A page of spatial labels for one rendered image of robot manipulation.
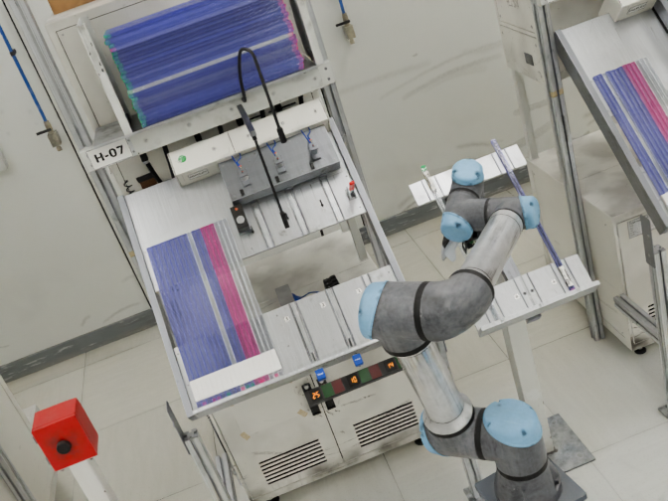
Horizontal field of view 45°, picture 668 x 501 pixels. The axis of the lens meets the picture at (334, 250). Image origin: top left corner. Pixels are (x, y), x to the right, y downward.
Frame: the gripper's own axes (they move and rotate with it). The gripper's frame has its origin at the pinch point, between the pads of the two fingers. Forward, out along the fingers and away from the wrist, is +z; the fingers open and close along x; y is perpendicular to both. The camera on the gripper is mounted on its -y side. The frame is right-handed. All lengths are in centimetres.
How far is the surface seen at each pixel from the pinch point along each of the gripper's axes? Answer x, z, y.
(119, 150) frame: -80, -19, -63
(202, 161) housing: -59, -11, -55
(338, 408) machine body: -47, 65, -2
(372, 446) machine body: -41, 84, 7
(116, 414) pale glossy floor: -140, 137, -76
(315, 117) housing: -23, -11, -56
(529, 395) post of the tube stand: 10, 59, 21
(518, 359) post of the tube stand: 8.9, 45.4, 14.7
